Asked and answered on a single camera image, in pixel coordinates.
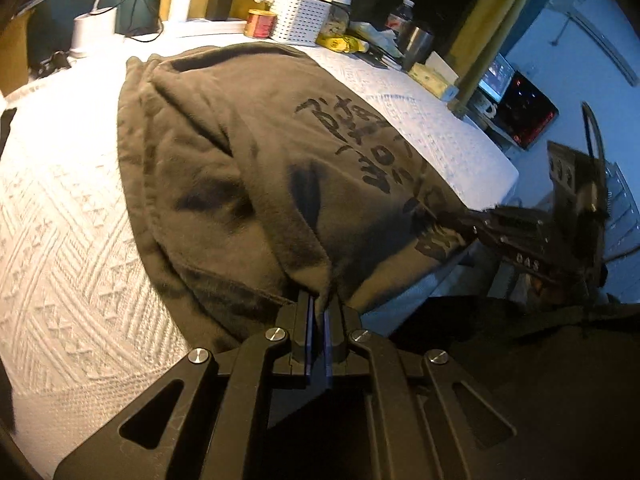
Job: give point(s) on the computer case with red lights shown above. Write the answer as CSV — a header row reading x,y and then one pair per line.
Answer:
x,y
530,110

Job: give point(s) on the white textured bedspread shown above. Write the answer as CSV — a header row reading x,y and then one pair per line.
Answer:
x,y
65,235

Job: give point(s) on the white mug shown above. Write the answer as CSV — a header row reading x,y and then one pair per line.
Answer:
x,y
484,109

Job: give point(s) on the yellow tissue box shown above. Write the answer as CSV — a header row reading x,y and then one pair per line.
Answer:
x,y
432,77

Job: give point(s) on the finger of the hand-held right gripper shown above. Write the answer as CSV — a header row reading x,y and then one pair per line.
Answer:
x,y
475,220
487,244

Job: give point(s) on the black cloth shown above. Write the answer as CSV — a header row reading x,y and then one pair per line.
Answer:
x,y
6,130

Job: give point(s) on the white power strip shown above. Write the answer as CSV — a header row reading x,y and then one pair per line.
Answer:
x,y
210,27

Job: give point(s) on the brown t-shirt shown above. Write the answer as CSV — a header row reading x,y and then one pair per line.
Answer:
x,y
225,160

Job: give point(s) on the steel tumbler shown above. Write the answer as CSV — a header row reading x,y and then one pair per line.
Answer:
x,y
417,47

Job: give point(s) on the computer monitor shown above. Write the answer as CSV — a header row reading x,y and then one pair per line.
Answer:
x,y
497,77

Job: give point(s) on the yellow snack bag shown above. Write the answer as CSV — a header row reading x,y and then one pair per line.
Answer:
x,y
342,44

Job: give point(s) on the white lamp base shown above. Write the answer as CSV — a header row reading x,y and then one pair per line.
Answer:
x,y
94,30

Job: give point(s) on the glass snack jar white lid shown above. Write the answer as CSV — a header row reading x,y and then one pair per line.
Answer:
x,y
336,17

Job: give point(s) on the red tin can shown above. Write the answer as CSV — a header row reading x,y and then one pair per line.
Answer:
x,y
260,24

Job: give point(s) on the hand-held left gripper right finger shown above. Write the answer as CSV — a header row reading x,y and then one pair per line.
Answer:
x,y
334,335

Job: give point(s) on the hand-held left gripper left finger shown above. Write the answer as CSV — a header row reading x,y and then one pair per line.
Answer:
x,y
305,335

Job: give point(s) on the clear water bottle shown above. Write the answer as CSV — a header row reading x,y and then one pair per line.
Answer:
x,y
401,17

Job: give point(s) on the white plastic basket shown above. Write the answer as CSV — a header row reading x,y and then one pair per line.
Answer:
x,y
300,22

